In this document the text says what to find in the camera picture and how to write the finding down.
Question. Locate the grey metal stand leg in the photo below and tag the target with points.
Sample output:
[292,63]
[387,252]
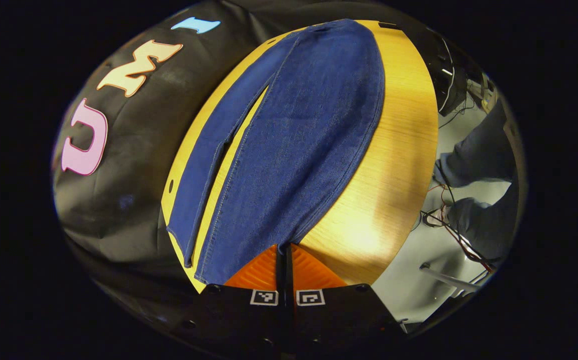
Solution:
[448,280]

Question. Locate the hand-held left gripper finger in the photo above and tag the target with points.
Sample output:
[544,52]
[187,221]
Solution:
[290,280]
[282,272]

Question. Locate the person's leg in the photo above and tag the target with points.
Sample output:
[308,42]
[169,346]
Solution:
[483,150]
[488,225]

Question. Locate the black backdrop cloth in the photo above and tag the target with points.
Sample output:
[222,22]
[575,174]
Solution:
[134,175]

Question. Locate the blue denim jeans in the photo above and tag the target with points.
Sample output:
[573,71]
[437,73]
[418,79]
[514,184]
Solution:
[308,125]

